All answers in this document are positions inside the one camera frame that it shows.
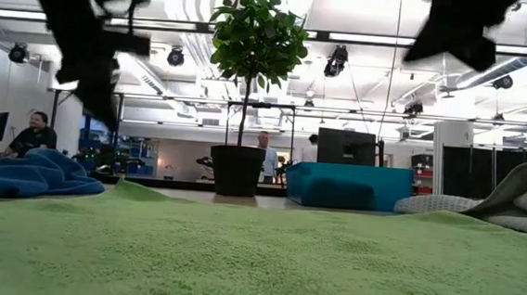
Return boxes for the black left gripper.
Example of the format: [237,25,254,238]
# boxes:
[32,0,157,134]

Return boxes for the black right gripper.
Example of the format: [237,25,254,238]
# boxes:
[402,0,522,76]

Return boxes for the blue microfiber towel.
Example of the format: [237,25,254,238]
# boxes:
[0,145,109,206]

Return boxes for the teal plastic bin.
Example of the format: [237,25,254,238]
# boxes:
[282,160,416,214]

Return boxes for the green microfiber towel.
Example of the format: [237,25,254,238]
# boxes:
[0,170,527,295]

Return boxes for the grey microfiber towel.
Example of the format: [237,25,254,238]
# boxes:
[392,151,527,236]

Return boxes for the black ceiling spotlight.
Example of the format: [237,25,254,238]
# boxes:
[7,42,31,65]
[491,73,515,91]
[322,43,350,79]
[165,45,186,68]
[403,99,425,118]

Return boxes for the blue shelving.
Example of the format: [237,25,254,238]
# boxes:
[75,115,162,179]

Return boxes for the seated person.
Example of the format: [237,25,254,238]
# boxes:
[2,109,60,161]

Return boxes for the white pillar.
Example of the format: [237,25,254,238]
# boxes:
[430,120,475,199]

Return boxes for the red storage shelf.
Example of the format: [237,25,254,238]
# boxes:
[408,152,435,197]

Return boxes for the black partition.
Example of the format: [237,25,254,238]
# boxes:
[440,132,527,203]

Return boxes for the large black monitor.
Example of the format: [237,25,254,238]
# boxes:
[315,126,380,169]

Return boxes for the green potted plant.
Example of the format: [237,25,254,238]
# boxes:
[196,0,313,202]

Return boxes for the black background rig frame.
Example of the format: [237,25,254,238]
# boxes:
[43,86,527,204]

